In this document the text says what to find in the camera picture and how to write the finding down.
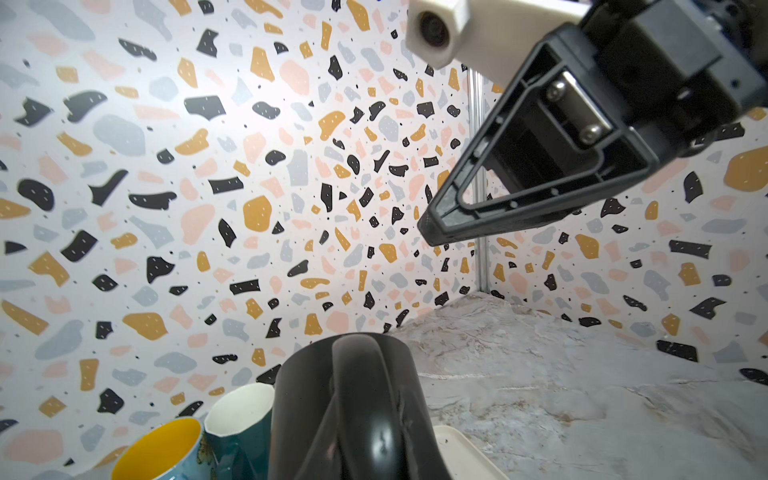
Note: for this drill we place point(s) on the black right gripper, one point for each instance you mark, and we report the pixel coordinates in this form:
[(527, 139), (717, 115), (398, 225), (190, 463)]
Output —
[(584, 120)]

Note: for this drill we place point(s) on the black mug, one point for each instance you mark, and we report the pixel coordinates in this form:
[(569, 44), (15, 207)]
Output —
[(352, 407)]

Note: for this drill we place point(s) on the dark teal mug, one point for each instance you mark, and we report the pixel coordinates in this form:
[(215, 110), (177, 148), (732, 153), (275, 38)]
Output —
[(238, 431)]

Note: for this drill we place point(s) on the light blue butterfly mug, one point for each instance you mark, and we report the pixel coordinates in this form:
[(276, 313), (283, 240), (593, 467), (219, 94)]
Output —
[(176, 450)]

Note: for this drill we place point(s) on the beige plastic tray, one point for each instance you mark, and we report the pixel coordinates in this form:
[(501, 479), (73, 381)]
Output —
[(463, 459)]

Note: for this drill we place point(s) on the right corner aluminium post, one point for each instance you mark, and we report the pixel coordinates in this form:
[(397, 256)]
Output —
[(477, 114)]

